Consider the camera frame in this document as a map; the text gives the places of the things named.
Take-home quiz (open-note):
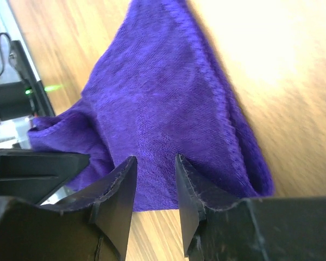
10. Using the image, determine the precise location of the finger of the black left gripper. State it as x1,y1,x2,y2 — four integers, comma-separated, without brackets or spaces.
0,149,89,204

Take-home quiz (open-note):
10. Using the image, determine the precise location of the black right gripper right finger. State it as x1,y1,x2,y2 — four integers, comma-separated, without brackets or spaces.
175,154,326,260

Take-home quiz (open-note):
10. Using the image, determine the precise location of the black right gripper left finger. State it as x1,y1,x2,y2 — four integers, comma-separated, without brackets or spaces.
0,156,137,260

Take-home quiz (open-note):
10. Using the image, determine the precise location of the purple towel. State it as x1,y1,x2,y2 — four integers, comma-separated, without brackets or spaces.
28,1,274,212

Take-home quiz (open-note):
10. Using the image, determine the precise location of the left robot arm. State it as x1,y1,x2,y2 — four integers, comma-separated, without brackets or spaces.
0,33,89,204

